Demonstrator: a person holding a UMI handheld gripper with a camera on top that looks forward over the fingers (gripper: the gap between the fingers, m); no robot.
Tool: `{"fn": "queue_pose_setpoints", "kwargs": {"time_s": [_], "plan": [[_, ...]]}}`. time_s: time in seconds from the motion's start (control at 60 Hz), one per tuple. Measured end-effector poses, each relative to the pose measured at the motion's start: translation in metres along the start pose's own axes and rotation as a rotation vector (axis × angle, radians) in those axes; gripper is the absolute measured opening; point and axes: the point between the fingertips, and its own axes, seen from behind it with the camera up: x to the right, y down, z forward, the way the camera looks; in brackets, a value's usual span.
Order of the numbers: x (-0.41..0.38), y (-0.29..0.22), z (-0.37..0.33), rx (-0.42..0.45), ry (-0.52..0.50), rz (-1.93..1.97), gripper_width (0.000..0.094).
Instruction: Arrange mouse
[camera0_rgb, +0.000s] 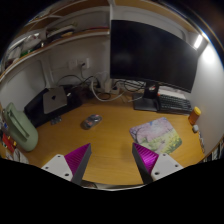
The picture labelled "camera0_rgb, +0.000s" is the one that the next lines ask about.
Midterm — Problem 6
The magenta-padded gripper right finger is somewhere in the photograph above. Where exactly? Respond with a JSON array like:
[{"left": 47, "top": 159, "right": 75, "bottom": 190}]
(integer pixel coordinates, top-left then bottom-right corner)
[{"left": 131, "top": 142, "right": 184, "bottom": 185}]

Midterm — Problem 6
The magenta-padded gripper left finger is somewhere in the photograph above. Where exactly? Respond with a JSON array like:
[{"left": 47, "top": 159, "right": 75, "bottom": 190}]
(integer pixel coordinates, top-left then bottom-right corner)
[{"left": 41, "top": 143, "right": 93, "bottom": 186}]

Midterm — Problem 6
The transparent computer mouse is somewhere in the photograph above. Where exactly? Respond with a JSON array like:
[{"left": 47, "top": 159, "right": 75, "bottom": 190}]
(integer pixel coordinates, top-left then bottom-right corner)
[{"left": 80, "top": 114, "right": 103, "bottom": 130}]

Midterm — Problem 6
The cherry blossom print mouse pad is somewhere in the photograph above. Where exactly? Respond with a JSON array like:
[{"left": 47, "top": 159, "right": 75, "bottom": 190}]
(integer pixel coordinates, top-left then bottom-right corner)
[{"left": 129, "top": 116, "right": 183, "bottom": 155}]

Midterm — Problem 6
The small grey metal plate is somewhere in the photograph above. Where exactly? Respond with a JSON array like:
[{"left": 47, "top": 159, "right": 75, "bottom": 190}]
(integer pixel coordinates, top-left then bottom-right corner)
[{"left": 49, "top": 116, "right": 63, "bottom": 126}]

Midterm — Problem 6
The black keyboard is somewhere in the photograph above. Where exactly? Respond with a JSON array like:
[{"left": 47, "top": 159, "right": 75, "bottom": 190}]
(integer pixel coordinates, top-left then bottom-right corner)
[{"left": 156, "top": 93, "right": 194, "bottom": 115}]

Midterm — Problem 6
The sage green bag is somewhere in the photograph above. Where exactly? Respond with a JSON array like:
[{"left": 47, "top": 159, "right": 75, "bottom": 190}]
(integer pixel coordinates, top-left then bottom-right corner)
[{"left": 3, "top": 102, "right": 39, "bottom": 153}]

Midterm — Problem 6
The black desktop stand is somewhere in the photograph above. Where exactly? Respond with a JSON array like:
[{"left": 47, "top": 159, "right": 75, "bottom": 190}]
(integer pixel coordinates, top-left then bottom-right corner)
[{"left": 23, "top": 85, "right": 84, "bottom": 129}]

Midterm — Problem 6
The orange bottle with yellow lid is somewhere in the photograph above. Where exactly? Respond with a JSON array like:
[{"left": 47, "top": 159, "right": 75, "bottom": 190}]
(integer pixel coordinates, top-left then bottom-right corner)
[{"left": 187, "top": 106, "right": 202, "bottom": 126}]

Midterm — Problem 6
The silver mini computer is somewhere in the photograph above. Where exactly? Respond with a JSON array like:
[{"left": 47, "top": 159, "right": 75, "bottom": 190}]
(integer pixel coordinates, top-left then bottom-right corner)
[{"left": 42, "top": 86, "right": 68, "bottom": 115}]

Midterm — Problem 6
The row of books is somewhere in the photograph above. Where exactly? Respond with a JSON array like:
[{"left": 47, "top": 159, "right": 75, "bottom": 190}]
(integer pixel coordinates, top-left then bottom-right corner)
[{"left": 203, "top": 139, "right": 224, "bottom": 163}]

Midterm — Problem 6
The white power strip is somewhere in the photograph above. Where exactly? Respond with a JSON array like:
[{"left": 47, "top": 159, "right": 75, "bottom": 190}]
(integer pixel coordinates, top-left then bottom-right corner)
[{"left": 96, "top": 82, "right": 121, "bottom": 96}]

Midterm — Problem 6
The black computer monitor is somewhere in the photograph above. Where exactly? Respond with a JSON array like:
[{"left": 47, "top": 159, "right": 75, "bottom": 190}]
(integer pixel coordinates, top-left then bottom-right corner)
[{"left": 109, "top": 19, "right": 199, "bottom": 113}]

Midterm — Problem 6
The white cable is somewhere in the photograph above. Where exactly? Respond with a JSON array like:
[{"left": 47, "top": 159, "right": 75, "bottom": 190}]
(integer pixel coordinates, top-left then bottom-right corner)
[{"left": 89, "top": 79, "right": 116, "bottom": 103}]

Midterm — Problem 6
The black cable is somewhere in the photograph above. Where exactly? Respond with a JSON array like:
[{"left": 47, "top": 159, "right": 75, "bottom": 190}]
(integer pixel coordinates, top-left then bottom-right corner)
[{"left": 56, "top": 63, "right": 101, "bottom": 88}]

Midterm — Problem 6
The white wall outlet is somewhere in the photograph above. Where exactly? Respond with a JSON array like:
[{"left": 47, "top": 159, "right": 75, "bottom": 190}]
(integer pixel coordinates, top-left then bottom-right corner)
[{"left": 68, "top": 58, "right": 90, "bottom": 70}]

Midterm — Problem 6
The wooden wall shelf unit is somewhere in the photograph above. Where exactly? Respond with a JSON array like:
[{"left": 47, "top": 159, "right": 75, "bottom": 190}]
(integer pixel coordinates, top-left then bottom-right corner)
[{"left": 0, "top": 3, "right": 111, "bottom": 81}]

